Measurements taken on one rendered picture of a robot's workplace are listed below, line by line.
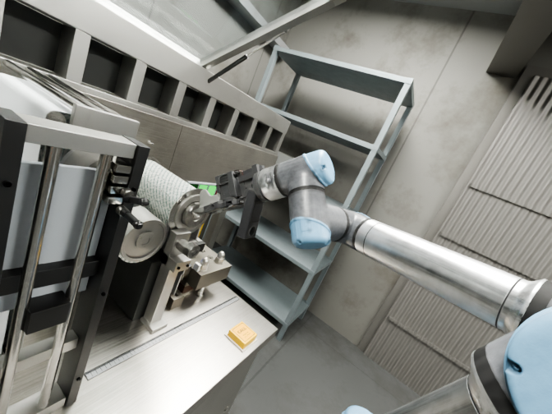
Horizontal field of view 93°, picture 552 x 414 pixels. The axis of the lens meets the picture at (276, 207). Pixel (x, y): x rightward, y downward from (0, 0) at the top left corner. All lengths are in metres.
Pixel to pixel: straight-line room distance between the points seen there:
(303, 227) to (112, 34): 0.71
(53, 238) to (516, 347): 0.54
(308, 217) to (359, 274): 2.33
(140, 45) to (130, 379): 0.87
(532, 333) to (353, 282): 2.56
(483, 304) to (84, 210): 0.58
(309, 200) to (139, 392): 0.58
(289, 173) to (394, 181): 2.18
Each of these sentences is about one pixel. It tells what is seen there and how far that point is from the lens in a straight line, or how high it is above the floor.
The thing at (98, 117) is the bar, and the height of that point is 1.45.
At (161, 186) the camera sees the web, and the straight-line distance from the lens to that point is 0.79.
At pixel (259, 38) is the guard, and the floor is 1.79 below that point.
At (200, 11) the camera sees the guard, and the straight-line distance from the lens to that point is 0.91.
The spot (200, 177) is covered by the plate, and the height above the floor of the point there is 1.24.
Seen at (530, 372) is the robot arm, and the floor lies 1.45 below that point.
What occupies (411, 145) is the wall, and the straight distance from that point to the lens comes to 2.70.
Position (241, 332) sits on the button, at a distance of 0.94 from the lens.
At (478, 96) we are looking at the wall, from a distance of 2.82.
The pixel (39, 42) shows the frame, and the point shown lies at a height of 1.51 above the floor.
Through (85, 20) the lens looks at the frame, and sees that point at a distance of 0.89.
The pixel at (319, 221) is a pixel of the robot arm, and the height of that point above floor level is 1.42.
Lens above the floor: 1.53
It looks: 13 degrees down
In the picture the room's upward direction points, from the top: 24 degrees clockwise
